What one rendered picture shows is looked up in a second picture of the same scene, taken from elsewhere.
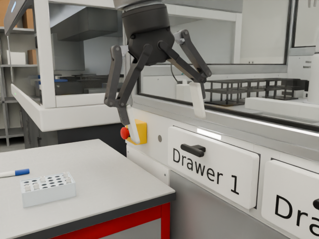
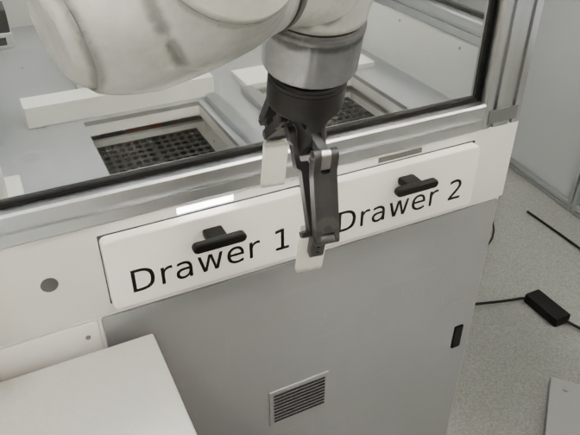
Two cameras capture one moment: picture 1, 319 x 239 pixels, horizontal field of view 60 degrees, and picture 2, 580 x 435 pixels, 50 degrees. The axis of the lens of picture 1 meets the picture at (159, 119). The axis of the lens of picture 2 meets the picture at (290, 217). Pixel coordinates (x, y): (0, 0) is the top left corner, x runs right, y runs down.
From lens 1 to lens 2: 0.79 m
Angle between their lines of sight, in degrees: 80
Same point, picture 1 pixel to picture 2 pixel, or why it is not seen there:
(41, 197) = not seen: outside the picture
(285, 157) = not seen: hidden behind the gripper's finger
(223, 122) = (238, 173)
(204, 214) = (212, 318)
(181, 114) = (118, 204)
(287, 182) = (349, 193)
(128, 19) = (334, 100)
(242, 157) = (290, 200)
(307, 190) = (368, 189)
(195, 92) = (279, 154)
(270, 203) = not seen: hidden behind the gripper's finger
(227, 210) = (256, 280)
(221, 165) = (255, 230)
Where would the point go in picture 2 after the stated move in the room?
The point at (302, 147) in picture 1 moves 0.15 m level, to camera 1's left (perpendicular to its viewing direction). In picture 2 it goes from (350, 152) to (349, 208)
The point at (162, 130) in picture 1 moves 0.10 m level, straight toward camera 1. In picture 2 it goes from (56, 263) to (134, 268)
